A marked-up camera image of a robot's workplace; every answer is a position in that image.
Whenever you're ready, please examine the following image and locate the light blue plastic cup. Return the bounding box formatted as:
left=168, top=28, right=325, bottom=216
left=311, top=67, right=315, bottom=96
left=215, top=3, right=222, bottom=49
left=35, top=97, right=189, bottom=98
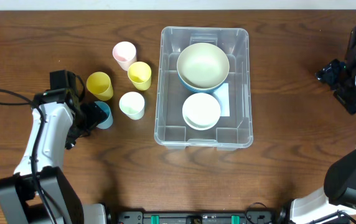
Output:
left=95, top=101, right=113, bottom=129

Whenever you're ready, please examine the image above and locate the yellow cup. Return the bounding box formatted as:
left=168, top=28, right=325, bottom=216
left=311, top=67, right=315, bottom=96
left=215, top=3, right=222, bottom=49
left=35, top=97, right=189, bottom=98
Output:
left=86, top=72, right=114, bottom=101
left=128, top=62, right=152, bottom=91

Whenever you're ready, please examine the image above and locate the pale green plastic cup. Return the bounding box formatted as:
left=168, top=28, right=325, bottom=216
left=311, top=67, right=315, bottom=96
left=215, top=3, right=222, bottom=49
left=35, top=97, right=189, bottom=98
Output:
left=119, top=91, right=145, bottom=120

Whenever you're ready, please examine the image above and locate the white small bowl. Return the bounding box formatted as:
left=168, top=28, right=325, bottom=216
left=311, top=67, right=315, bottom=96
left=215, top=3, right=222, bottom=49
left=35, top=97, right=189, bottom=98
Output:
left=182, top=93, right=221, bottom=123

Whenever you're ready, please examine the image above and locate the beige large bowl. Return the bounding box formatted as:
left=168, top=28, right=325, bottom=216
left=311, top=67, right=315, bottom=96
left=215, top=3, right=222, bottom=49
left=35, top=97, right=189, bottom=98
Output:
left=177, top=42, right=230, bottom=88

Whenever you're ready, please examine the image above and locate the dark blue bowl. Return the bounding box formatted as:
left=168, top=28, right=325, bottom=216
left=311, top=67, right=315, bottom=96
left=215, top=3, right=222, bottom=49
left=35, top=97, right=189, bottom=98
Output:
left=178, top=75, right=224, bottom=93

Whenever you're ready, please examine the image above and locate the yellow small bowl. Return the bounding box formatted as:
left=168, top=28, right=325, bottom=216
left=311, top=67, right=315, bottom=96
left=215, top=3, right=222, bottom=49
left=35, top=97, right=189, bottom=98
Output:
left=185, top=120, right=216, bottom=131

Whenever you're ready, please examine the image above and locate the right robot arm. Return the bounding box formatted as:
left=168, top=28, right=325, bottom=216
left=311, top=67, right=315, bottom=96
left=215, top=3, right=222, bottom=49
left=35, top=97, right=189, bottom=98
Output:
left=272, top=44, right=356, bottom=223

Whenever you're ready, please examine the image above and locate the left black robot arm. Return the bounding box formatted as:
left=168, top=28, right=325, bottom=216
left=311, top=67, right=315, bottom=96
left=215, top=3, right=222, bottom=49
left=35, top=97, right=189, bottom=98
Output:
left=0, top=87, right=110, bottom=223

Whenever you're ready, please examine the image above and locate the white label in container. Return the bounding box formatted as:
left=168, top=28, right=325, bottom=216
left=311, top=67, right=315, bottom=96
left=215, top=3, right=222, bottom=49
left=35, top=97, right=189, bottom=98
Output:
left=212, top=83, right=230, bottom=117

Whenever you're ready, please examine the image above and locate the clear plastic storage container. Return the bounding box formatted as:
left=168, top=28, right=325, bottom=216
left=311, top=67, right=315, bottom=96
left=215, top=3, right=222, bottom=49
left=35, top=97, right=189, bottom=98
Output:
left=154, top=26, right=253, bottom=150

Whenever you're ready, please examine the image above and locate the pink plastic cup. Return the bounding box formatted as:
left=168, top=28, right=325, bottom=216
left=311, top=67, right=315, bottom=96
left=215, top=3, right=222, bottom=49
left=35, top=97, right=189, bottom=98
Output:
left=112, top=41, right=137, bottom=71

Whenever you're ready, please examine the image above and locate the left black cable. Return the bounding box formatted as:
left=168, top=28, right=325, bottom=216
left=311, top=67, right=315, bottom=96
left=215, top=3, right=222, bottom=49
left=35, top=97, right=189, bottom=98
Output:
left=0, top=74, right=87, bottom=224

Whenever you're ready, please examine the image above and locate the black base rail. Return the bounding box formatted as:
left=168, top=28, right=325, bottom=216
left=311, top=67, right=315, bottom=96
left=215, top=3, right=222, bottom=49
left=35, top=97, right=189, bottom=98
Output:
left=116, top=210, right=275, bottom=224

